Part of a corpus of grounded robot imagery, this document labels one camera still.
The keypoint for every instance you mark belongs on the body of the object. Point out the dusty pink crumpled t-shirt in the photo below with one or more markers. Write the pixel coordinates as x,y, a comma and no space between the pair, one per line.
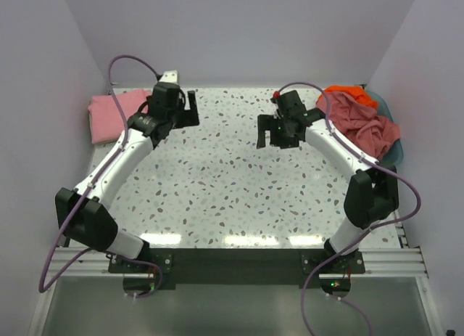
362,125

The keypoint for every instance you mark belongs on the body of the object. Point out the orange crumpled t-shirt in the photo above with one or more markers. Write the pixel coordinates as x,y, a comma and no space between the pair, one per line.
358,93

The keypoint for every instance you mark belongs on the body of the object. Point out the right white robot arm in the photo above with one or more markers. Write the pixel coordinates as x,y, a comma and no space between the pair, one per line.
372,192

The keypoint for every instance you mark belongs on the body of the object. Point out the blue plastic basket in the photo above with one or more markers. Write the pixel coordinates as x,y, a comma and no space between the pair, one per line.
395,154

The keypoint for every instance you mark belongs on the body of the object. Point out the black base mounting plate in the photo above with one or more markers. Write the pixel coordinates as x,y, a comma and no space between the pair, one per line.
166,268

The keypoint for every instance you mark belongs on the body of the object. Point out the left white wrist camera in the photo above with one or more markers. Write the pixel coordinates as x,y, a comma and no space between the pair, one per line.
170,76

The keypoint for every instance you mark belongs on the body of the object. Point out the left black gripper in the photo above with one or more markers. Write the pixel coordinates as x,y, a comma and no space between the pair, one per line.
188,117

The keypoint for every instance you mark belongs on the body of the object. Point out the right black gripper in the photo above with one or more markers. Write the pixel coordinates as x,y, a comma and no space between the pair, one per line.
267,122

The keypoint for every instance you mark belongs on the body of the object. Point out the aluminium rail frame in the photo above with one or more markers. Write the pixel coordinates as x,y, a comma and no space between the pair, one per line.
372,196

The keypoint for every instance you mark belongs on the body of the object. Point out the folded beige t-shirt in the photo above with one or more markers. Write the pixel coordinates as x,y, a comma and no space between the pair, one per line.
102,143

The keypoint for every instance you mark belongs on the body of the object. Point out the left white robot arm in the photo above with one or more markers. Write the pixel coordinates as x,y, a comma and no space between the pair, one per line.
83,212

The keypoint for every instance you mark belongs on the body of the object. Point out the light pink t-shirt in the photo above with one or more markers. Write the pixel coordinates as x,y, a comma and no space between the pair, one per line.
106,123

